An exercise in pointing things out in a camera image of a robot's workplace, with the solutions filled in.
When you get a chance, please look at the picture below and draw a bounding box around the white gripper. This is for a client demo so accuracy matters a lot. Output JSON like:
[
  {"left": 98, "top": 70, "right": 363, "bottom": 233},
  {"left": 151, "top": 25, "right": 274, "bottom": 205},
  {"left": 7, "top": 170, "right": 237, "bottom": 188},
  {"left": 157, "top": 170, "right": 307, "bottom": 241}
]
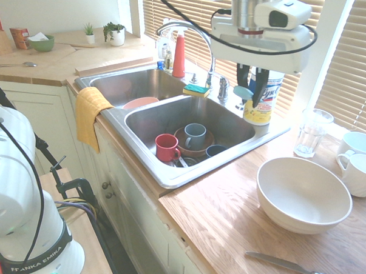
[{"left": 207, "top": 16, "right": 313, "bottom": 110}]

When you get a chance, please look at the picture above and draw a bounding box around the double stainless steel sink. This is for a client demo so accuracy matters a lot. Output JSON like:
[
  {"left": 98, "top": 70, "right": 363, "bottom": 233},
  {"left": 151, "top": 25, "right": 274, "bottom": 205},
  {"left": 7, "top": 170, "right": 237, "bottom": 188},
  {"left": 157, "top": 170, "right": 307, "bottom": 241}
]
[{"left": 69, "top": 60, "right": 295, "bottom": 196}]

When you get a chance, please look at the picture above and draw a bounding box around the wooden knife block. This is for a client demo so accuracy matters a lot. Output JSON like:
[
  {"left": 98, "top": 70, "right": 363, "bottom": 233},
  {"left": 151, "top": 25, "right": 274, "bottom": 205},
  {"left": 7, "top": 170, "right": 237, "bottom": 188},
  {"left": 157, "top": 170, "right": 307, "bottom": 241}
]
[{"left": 0, "top": 28, "right": 14, "bottom": 58}]

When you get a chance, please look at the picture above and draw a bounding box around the Lysol wipes canister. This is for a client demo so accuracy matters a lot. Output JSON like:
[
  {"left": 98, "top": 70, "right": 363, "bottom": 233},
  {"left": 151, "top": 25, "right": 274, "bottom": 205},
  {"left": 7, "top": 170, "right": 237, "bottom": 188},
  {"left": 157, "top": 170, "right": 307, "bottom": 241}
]
[{"left": 242, "top": 67, "right": 285, "bottom": 128}]

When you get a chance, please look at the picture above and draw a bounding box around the green and yellow sponge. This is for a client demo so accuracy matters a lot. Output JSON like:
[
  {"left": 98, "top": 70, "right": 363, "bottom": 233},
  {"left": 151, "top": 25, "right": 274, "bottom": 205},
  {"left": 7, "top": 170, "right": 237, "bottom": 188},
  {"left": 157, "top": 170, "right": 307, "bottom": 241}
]
[{"left": 181, "top": 82, "right": 211, "bottom": 99}]

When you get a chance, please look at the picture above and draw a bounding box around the chrome curved faucet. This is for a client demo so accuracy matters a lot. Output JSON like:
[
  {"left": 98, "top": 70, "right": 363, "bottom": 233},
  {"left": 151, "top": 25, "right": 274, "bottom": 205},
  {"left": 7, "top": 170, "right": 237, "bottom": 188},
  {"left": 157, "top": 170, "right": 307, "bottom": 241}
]
[{"left": 153, "top": 20, "right": 218, "bottom": 89}]

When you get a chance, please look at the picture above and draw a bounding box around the brown wooden bowl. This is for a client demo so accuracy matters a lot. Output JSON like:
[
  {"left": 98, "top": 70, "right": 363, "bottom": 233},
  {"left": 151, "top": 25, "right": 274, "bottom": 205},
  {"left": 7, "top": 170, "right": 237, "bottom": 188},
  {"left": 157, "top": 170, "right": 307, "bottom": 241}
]
[{"left": 172, "top": 125, "right": 216, "bottom": 159}]

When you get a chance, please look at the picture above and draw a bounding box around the red spray bottle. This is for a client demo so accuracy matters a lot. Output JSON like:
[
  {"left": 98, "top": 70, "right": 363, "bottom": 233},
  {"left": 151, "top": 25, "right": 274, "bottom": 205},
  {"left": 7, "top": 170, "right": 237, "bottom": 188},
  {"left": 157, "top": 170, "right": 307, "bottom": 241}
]
[{"left": 161, "top": 18, "right": 189, "bottom": 78}]

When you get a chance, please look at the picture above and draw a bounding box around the dark blue mug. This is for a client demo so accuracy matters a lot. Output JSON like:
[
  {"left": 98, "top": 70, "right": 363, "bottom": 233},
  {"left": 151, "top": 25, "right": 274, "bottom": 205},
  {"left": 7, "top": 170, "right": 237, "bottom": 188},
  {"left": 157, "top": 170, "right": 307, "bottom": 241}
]
[{"left": 205, "top": 144, "right": 229, "bottom": 159}]

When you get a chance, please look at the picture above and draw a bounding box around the grey mug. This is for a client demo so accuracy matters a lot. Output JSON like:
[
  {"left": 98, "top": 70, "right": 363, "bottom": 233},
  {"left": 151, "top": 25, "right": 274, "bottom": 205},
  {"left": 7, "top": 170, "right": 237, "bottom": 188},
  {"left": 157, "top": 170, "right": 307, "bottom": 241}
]
[{"left": 183, "top": 122, "right": 208, "bottom": 152}]

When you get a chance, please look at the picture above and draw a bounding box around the clear drinking glass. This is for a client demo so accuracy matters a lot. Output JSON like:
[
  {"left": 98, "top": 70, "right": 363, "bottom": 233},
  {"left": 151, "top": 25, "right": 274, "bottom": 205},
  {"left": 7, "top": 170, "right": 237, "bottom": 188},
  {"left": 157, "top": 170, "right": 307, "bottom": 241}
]
[{"left": 293, "top": 107, "right": 336, "bottom": 160}]

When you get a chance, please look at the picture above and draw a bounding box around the small dark glass bottle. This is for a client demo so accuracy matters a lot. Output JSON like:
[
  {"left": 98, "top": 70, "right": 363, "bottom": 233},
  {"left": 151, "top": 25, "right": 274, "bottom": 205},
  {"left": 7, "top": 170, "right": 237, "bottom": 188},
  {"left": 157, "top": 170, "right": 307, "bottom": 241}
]
[{"left": 163, "top": 49, "right": 174, "bottom": 72}]

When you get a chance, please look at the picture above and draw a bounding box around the wide tan window blind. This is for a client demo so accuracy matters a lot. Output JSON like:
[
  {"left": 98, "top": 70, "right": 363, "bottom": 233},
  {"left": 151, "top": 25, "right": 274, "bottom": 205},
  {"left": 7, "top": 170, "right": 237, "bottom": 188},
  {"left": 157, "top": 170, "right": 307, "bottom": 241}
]
[{"left": 136, "top": 0, "right": 326, "bottom": 120}]

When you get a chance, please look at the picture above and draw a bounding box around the clear soap dispenser bottle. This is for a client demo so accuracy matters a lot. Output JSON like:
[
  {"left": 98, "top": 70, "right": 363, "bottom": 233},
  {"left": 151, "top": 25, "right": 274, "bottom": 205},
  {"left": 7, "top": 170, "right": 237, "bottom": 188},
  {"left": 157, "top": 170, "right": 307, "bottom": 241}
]
[{"left": 155, "top": 35, "right": 173, "bottom": 67}]

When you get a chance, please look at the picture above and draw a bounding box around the red mug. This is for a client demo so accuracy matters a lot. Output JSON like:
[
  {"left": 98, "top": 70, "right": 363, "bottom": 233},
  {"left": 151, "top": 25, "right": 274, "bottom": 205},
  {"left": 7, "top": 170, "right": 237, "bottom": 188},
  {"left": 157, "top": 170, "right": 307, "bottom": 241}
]
[{"left": 154, "top": 133, "right": 183, "bottom": 164}]

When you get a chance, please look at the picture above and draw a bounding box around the pink bowl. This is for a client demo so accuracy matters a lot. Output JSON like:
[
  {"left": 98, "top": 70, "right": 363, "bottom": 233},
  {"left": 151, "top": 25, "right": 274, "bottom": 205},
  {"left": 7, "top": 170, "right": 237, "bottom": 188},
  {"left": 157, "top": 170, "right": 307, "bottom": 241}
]
[{"left": 121, "top": 95, "right": 160, "bottom": 112}]

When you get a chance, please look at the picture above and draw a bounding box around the wide white cup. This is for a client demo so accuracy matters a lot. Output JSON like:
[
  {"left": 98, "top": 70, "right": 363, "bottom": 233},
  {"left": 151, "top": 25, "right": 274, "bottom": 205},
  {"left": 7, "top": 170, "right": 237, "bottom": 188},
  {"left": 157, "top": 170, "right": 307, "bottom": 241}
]
[{"left": 336, "top": 130, "right": 366, "bottom": 161}]

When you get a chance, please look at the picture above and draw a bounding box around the large cream bowl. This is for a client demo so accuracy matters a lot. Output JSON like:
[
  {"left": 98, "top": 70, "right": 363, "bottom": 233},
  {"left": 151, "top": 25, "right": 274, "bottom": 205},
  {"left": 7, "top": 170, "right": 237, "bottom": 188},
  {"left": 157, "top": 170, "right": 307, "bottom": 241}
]
[{"left": 254, "top": 155, "right": 356, "bottom": 237}]

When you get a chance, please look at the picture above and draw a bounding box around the trailing plant in white pot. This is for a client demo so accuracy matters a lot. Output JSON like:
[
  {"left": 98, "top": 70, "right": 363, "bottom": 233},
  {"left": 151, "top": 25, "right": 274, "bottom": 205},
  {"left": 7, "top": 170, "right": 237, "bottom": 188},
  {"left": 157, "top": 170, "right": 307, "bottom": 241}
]
[{"left": 102, "top": 21, "right": 127, "bottom": 48}]

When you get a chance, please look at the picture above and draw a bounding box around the white ribbed mug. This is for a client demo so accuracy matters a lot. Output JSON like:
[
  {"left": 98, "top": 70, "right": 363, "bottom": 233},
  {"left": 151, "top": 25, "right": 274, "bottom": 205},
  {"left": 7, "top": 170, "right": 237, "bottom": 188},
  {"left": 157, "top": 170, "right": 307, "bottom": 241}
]
[{"left": 334, "top": 152, "right": 366, "bottom": 198}]

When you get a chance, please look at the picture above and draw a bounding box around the small spiky potted plant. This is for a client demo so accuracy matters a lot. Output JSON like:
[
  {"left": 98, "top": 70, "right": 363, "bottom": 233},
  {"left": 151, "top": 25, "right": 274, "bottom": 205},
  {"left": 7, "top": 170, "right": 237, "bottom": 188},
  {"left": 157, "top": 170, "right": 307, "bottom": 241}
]
[{"left": 82, "top": 22, "right": 97, "bottom": 45}]

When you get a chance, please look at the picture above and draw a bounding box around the yellow dish towel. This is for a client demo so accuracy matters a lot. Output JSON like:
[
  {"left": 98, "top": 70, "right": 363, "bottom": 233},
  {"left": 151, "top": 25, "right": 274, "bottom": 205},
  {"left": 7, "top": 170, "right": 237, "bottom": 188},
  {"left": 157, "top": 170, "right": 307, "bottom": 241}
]
[{"left": 72, "top": 85, "right": 116, "bottom": 155}]

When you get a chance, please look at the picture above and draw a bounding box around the cream kitchen cabinet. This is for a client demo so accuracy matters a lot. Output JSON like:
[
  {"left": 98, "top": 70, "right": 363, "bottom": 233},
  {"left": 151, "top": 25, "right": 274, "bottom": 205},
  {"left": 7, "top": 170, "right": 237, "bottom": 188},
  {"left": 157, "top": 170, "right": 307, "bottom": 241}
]
[{"left": 0, "top": 79, "right": 224, "bottom": 274}]

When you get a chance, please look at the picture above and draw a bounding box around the black metal clamp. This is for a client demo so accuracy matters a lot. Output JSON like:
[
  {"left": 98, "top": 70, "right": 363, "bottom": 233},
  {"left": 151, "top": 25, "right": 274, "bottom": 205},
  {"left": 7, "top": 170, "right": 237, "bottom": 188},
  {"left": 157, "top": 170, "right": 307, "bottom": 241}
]
[{"left": 47, "top": 154, "right": 101, "bottom": 207}]

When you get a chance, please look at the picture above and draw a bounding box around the green bowl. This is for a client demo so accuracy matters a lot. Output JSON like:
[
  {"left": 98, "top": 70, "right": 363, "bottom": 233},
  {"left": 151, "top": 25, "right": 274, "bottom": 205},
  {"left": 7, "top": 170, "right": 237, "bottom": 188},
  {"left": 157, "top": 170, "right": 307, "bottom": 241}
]
[{"left": 28, "top": 33, "right": 56, "bottom": 54}]

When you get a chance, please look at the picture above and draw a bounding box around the white crumpled paper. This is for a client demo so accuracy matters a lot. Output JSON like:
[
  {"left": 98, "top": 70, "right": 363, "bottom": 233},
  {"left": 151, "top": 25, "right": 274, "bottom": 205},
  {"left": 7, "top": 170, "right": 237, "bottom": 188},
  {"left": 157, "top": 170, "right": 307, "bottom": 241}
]
[{"left": 27, "top": 31, "right": 50, "bottom": 43}]

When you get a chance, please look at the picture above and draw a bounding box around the metal spoon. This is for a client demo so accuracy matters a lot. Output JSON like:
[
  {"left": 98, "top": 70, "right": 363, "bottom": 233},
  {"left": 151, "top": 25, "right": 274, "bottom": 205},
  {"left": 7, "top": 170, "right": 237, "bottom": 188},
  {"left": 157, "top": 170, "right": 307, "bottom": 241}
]
[{"left": 0, "top": 60, "right": 38, "bottom": 70}]

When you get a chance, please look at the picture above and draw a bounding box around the wooden robot mounting table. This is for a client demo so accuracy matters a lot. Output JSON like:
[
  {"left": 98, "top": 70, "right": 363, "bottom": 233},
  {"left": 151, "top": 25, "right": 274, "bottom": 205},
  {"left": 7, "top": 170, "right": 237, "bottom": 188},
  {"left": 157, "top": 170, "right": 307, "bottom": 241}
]
[{"left": 33, "top": 166, "right": 122, "bottom": 274}]

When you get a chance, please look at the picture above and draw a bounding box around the orange cardboard box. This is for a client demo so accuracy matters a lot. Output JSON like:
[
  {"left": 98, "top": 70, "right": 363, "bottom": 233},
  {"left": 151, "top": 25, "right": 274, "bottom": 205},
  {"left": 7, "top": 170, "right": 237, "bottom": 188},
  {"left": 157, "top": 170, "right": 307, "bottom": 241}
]
[{"left": 8, "top": 26, "right": 32, "bottom": 50}]

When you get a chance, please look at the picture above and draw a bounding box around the chrome faucet lever handle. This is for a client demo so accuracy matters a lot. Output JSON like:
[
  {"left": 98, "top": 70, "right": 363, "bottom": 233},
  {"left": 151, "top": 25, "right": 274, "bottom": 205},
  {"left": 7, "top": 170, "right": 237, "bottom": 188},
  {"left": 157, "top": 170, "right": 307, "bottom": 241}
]
[{"left": 217, "top": 75, "right": 231, "bottom": 102}]

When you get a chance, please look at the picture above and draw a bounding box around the black camera cable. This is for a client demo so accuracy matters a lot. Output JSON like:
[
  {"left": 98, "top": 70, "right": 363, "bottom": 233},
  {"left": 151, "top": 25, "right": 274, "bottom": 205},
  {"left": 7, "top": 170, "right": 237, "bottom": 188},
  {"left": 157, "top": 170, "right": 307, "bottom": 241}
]
[{"left": 144, "top": 0, "right": 320, "bottom": 57}]

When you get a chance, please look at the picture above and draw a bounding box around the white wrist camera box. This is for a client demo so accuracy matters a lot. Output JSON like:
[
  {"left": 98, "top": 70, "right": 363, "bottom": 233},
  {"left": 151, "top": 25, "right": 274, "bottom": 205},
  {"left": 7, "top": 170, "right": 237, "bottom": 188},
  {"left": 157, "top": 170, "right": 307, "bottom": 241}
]
[{"left": 253, "top": 0, "right": 313, "bottom": 32}]

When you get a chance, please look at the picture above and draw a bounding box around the white handled table knife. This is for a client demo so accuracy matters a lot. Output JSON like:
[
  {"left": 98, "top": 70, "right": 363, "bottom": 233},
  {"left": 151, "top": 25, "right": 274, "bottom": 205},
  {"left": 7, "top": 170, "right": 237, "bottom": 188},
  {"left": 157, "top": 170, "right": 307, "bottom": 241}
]
[{"left": 244, "top": 251, "right": 366, "bottom": 274}]

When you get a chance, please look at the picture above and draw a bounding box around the yellow and purple wire bundle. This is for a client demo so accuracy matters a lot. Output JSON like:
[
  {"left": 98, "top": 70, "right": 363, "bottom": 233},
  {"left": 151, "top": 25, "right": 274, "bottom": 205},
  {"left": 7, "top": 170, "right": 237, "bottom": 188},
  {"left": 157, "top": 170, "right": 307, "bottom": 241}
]
[{"left": 52, "top": 196, "right": 100, "bottom": 222}]

